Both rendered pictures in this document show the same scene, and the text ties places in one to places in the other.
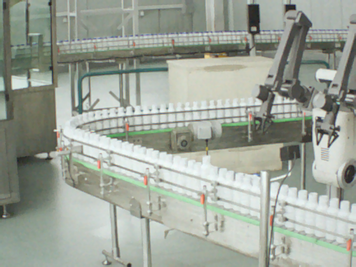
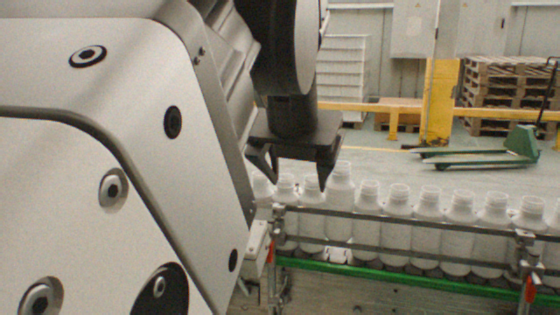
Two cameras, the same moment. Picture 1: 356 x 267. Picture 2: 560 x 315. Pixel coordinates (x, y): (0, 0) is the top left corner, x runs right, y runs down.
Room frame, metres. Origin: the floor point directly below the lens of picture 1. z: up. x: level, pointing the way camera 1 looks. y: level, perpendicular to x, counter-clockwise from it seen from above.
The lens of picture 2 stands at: (3.99, -0.77, 1.47)
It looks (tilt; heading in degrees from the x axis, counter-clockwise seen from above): 18 degrees down; 140
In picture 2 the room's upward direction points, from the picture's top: straight up
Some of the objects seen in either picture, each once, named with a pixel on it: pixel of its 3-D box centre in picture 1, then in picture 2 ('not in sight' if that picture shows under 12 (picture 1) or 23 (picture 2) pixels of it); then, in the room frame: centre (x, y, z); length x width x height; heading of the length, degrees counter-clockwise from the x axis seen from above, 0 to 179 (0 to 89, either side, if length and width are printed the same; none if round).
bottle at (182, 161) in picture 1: (183, 175); (426, 227); (3.60, -0.07, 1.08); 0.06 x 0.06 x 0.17
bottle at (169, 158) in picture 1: (169, 171); (491, 234); (3.70, -0.01, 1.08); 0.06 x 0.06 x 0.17
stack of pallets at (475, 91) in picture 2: not in sight; (505, 94); (1.47, 5.61, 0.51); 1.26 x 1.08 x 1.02; 124
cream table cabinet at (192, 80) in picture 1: (226, 115); not in sight; (8.13, -0.64, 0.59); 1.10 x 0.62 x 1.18; 107
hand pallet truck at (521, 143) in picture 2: not in sight; (486, 111); (2.03, 3.76, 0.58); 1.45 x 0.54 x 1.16; 55
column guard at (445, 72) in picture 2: not in sight; (437, 103); (1.35, 3.96, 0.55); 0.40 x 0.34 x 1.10; 35
